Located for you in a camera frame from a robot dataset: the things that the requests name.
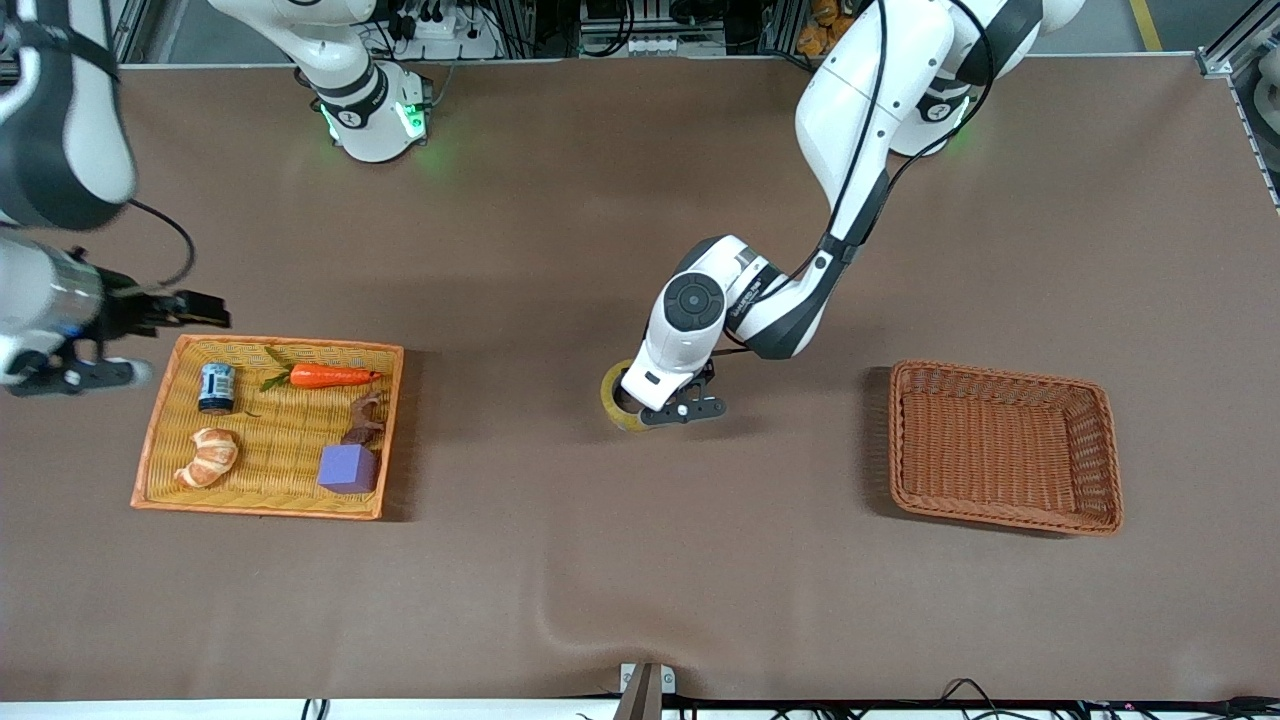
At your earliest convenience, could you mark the toy croissant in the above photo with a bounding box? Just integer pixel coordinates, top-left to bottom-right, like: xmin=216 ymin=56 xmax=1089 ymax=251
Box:
xmin=173 ymin=427 xmax=241 ymax=490

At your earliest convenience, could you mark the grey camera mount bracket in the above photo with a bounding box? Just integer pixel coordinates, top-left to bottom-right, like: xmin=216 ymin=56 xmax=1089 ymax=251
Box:
xmin=617 ymin=661 xmax=677 ymax=720

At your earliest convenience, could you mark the yellow wicker tray orange rim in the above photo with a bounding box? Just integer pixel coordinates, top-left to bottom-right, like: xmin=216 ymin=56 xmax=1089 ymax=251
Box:
xmin=130 ymin=333 xmax=406 ymax=522

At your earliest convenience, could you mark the bag of orange bread rolls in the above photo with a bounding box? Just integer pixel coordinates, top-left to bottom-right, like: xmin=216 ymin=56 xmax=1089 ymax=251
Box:
xmin=796 ymin=0 xmax=851 ymax=57

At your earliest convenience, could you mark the clear yellowish tape roll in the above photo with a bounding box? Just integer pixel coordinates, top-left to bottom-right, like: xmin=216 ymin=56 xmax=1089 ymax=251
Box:
xmin=599 ymin=358 xmax=654 ymax=434

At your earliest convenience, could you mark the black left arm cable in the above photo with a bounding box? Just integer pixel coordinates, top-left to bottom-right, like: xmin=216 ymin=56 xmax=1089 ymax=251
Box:
xmin=715 ymin=0 xmax=1001 ymax=353

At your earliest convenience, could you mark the brown table cloth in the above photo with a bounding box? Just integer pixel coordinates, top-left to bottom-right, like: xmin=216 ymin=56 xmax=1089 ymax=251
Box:
xmin=0 ymin=55 xmax=1280 ymax=703

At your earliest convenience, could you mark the aluminium frame rack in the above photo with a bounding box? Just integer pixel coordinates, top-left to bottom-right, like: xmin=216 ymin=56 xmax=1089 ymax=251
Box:
xmin=105 ymin=0 xmax=191 ymax=67

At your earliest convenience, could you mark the brown toy animal figurine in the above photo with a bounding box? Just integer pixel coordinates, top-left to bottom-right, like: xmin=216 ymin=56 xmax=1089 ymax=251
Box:
xmin=340 ymin=391 xmax=388 ymax=448

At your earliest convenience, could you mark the large white power strip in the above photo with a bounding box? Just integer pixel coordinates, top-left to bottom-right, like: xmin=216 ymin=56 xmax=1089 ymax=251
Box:
xmin=385 ymin=5 xmax=504 ymax=61

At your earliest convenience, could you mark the brown wicker basket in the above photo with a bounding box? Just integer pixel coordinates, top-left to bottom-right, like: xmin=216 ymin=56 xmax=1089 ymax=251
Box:
xmin=888 ymin=359 xmax=1125 ymax=538

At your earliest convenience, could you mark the orange toy carrot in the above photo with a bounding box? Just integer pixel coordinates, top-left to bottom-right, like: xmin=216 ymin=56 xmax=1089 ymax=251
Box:
xmin=260 ymin=346 xmax=384 ymax=393

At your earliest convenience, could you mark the small blue labelled can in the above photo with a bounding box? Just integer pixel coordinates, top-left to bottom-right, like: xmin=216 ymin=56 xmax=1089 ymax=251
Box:
xmin=197 ymin=362 xmax=238 ymax=416

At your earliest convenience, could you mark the purple foam cube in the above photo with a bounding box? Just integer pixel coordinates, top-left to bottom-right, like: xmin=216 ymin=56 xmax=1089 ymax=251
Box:
xmin=318 ymin=444 xmax=381 ymax=496

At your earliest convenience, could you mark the aluminium profile bar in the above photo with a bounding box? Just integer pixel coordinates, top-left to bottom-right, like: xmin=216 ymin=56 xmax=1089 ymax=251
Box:
xmin=1196 ymin=8 xmax=1280 ymax=211

